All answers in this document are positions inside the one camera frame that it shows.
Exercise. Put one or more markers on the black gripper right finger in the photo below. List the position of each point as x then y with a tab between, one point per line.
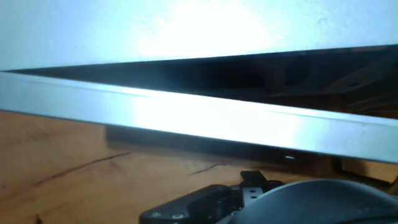
253	185

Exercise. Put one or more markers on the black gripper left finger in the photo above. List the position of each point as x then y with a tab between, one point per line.
192	208

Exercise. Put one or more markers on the silver microwave oven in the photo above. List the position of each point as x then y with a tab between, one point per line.
186	31

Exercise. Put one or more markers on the orange wooden board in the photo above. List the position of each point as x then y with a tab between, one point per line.
77	174

